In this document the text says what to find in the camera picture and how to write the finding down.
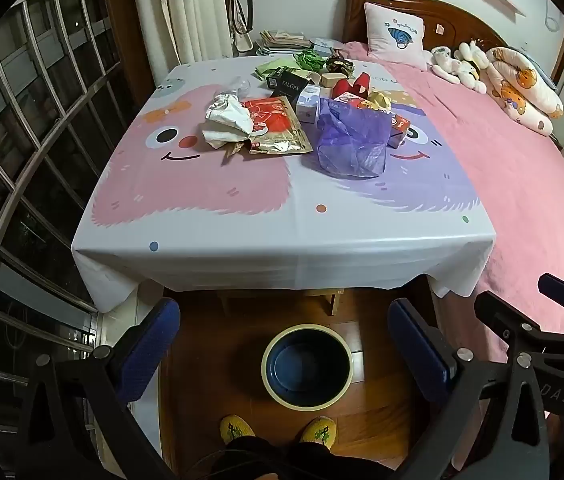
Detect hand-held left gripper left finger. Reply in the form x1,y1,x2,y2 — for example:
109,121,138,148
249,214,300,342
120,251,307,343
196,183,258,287
12,297,183,480

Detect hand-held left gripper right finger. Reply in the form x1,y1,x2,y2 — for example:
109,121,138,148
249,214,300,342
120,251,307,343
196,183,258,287
387,297,550,480

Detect blue trash can cream rim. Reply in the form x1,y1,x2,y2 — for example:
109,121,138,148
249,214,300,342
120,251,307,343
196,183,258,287
261,324,353,409

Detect purple plastic bag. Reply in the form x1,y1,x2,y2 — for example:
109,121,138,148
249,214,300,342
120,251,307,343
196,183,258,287
302,97,393,180

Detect red gold foil packet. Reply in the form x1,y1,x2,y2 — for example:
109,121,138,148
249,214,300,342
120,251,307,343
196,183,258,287
239,96,313,157

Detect light green packet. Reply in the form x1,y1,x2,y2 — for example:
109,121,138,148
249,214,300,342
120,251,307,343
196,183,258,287
254,56,299,81

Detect green paper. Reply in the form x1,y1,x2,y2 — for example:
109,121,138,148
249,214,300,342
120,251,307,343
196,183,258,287
294,47,329,71

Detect yellow patterned slipper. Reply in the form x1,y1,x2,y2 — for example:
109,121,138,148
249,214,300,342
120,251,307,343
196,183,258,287
219,414,257,445
299,416,337,448

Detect pink bed blanket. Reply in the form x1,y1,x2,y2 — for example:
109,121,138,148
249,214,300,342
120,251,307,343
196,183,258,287
337,42,564,471

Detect cartoon printed tablecloth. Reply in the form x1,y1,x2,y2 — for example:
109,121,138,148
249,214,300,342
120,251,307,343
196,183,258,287
70,57,495,313

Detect person's black pants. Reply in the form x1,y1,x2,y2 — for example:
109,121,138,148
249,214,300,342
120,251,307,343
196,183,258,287
197,435,403,480

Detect bear print rolled quilt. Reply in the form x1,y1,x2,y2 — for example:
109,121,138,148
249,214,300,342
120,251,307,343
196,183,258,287
479,46,564,137

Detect red orange box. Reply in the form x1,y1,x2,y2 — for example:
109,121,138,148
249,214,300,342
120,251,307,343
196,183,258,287
387,112,411,148

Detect crumpled white paper bag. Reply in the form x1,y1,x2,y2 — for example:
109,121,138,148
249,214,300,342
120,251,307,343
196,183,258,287
202,94,255,150

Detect white yellow plush toy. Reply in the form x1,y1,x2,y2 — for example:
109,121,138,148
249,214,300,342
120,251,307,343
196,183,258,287
457,40,490,95

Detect gold crumpled wrapper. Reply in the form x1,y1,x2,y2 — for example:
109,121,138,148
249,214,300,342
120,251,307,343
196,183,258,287
367,89,407,111

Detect clear plastic wrapper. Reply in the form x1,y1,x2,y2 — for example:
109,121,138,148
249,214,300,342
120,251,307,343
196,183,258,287
214,76,253,98

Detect white lilac small box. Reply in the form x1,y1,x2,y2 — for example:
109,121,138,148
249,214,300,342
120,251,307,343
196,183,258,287
294,85,323,123

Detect black box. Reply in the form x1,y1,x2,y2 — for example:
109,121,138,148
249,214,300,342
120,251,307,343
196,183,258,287
268,71,310,100

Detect wooden bed headboard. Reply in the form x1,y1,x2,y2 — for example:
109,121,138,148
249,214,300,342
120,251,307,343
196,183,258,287
343,0,564,92

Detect pink printed pillow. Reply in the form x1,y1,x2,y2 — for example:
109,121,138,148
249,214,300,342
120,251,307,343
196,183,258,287
364,2,430,68

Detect cream tote bag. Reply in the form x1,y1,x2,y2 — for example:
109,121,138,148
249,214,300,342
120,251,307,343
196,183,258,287
232,25,259,55

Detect stack of books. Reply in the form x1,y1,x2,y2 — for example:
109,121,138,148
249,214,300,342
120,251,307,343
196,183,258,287
257,30,313,56

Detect cream curtain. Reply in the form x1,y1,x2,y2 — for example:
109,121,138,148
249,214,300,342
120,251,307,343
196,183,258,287
129,0,235,73

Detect wooden table frame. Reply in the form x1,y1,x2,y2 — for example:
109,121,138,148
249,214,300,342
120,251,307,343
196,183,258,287
218,287,347,317

